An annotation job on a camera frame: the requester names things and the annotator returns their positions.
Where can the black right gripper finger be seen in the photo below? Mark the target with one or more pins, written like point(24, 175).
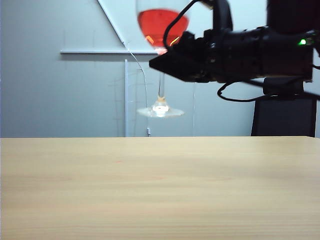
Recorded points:
point(191, 42)
point(180, 66)

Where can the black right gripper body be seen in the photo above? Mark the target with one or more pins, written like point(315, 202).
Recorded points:
point(232, 55)

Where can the wine glass with red liquid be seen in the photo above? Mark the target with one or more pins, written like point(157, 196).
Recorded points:
point(155, 25)

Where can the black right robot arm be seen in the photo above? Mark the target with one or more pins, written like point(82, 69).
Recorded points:
point(287, 50)

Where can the black office chair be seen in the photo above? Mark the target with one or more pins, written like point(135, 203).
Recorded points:
point(282, 117)

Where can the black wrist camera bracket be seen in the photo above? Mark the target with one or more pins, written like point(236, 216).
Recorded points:
point(222, 15)

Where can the vertical white wall strip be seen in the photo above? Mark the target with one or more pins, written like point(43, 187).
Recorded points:
point(126, 100)

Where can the small white wall plug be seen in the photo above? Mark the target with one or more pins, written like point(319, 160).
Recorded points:
point(148, 131)

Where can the diagonal white wall strip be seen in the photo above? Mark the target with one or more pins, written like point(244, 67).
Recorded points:
point(112, 22)

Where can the horizontal white wall strip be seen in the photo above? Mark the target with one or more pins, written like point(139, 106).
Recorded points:
point(100, 52)

